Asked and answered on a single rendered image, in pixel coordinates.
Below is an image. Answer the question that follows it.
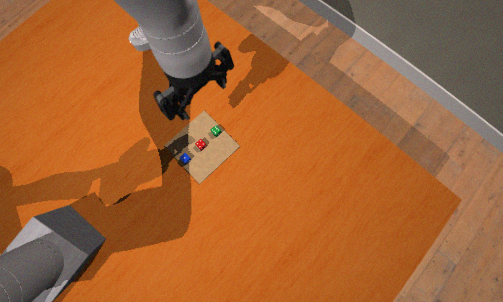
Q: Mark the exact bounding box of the red die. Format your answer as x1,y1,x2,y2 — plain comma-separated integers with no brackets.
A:
195,139,207,151

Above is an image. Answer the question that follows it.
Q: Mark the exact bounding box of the blue die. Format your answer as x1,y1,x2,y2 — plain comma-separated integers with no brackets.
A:
180,153,191,164

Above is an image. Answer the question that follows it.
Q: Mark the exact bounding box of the green die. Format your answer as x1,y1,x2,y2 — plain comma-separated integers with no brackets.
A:
210,125,222,137

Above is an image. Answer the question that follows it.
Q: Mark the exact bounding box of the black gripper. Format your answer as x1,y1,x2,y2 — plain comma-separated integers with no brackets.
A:
153,41,234,120

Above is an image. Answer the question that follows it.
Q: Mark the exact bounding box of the tan square mat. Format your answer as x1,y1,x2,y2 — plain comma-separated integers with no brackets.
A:
164,111,240,184

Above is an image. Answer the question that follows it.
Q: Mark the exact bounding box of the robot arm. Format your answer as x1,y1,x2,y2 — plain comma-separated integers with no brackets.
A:
0,0,212,302

